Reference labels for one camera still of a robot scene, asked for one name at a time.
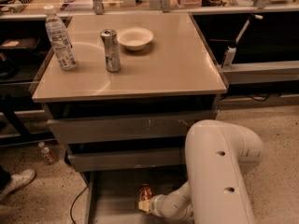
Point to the grey top drawer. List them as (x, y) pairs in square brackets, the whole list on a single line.
[(126, 127)]

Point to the white rod tool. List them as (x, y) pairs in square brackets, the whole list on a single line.
[(250, 18)]

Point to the white bowl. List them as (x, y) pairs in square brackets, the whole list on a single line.
[(135, 38)]

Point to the silver energy drink can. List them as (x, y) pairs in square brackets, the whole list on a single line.
[(109, 38)]

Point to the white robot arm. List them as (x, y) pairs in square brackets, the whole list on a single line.
[(217, 154)]

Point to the white sneaker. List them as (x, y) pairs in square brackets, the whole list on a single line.
[(10, 183)]

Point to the grey drawer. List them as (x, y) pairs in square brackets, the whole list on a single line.
[(113, 194), (142, 158), (126, 127)]

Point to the grey middle drawer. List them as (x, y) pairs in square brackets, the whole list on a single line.
[(142, 158)]

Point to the grey bottom drawer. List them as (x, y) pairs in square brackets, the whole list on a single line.
[(113, 194)]

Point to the grey drawer cabinet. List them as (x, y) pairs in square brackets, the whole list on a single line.
[(173, 73)]

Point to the small bottle on floor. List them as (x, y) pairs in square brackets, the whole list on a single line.
[(47, 153)]

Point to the clear plastic water bottle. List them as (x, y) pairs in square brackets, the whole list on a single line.
[(59, 39)]

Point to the red coke can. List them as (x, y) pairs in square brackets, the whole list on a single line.
[(144, 193)]

